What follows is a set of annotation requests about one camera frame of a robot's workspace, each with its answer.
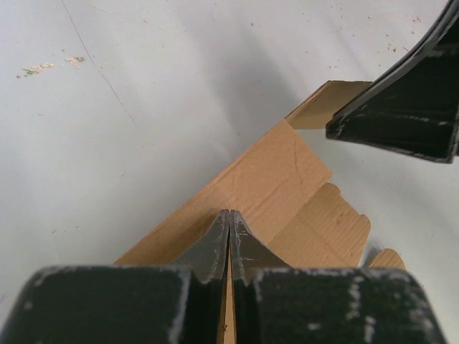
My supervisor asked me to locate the brown cardboard box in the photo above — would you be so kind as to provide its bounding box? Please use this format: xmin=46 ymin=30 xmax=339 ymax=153
xmin=119 ymin=81 xmax=404 ymax=343

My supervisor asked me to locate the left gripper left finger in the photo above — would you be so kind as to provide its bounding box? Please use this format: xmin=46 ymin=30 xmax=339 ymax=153
xmin=1 ymin=209 xmax=230 ymax=343

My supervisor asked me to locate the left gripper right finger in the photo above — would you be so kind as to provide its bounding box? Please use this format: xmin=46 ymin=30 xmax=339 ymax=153
xmin=229 ymin=211 xmax=445 ymax=343

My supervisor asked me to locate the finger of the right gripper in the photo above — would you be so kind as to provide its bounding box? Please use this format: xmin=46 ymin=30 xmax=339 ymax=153
xmin=326 ymin=1 xmax=458 ymax=163

